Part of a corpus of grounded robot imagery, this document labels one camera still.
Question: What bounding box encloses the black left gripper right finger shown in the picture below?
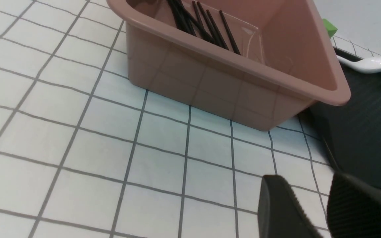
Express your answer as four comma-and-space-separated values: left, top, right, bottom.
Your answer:
327, 172, 381, 238

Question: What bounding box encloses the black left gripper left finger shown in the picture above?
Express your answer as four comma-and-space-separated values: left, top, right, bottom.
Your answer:
257, 175, 322, 238

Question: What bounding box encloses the black plastic tray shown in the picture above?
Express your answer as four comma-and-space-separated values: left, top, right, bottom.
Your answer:
305, 65, 381, 189

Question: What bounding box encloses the white spoon far left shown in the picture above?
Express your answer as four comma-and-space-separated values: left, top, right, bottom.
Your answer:
337, 55, 381, 74

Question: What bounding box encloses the pink plastic bin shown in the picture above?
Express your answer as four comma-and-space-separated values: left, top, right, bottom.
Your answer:
107, 0, 351, 131

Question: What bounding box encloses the black chopstick bin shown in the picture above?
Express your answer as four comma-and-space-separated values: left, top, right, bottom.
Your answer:
196, 1, 229, 50
167, 0, 193, 35
219, 10, 241, 55
192, 0, 221, 47
174, 0, 215, 44

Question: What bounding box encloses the green cube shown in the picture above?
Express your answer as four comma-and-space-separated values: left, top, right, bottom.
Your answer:
322, 19, 338, 39

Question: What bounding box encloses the white checkered tablecloth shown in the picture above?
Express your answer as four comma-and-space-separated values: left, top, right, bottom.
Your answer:
0, 0, 333, 238

